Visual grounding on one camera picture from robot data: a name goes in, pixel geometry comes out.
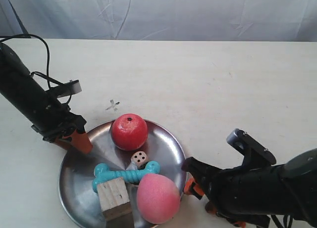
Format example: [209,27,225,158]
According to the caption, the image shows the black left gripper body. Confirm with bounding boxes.
[31,106,87,142]

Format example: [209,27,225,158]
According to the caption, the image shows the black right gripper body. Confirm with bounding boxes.
[198,163,285,225]

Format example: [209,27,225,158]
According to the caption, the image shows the round metal plate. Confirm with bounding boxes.
[59,121,187,228]

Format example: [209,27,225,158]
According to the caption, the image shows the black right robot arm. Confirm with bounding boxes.
[182,148,317,228]

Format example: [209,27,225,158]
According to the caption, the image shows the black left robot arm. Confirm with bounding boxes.
[0,43,93,154]

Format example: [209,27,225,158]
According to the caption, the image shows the pink foam peach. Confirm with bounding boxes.
[137,174,181,224]

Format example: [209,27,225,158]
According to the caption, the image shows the teal toy bone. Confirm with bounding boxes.
[92,161,160,193]

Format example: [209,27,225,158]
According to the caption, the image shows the red toy orange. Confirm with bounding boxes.
[110,113,148,151]

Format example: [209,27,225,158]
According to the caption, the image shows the beige die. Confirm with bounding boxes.
[131,151,149,170]

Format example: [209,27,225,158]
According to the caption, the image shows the wooden block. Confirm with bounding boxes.
[97,177,132,222]

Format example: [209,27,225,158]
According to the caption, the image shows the grey backdrop cloth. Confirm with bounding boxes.
[0,0,317,42]

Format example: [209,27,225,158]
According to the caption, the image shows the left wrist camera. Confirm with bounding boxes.
[47,80,82,98]

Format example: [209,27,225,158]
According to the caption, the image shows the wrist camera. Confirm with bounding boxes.
[47,80,82,98]
[226,129,276,170]

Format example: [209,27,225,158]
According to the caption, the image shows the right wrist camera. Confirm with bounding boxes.
[226,129,276,170]

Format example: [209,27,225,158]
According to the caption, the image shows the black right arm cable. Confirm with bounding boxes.
[257,213,298,228]

